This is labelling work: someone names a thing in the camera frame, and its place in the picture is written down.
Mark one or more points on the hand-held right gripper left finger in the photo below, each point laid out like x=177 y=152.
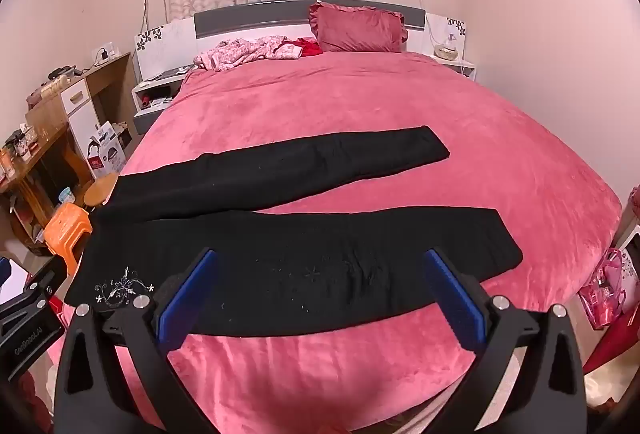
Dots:
x=187 y=296

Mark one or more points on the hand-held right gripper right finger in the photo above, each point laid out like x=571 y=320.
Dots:
x=457 y=299

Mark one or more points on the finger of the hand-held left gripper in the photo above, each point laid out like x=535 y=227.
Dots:
x=4 y=271
x=47 y=276

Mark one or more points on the black pants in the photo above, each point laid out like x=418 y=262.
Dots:
x=300 y=264

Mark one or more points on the orange plastic stool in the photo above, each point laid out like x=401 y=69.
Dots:
x=67 y=226

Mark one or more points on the blue white container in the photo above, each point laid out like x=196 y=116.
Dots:
x=66 y=195

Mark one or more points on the round wooden stool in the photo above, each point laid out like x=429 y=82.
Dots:
x=100 y=189

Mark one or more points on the patterned mug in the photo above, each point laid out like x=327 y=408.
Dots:
x=26 y=139

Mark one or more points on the low wooden desk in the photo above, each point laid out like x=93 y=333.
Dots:
x=45 y=141

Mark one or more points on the white red cardboard box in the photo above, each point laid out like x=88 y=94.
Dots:
x=107 y=154

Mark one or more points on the pink gift bag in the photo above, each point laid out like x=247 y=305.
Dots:
x=602 y=289

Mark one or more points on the red bag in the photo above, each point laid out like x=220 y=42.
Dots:
x=617 y=344

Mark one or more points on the black desk item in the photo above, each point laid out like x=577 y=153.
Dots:
x=62 y=71

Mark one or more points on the white grey open nightstand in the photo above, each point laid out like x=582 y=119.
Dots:
x=150 y=89

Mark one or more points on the pink bed blanket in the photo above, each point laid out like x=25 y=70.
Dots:
x=350 y=114

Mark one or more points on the wooden desk with white drawer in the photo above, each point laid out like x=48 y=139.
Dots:
x=112 y=69

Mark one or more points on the white charger strip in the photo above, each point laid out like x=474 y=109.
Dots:
x=106 y=54

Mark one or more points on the white small nightstand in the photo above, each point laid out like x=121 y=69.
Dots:
x=460 y=64

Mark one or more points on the pink floral garment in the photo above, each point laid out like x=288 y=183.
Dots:
x=235 y=51

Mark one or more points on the white bedside lamp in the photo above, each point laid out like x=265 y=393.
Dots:
x=445 y=49

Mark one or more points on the red garment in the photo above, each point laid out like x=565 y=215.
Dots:
x=310 y=48

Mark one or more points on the grey white bed headboard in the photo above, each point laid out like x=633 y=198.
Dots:
x=225 y=21

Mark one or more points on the dark pink ruffled pillow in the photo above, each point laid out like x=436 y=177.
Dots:
x=360 y=31

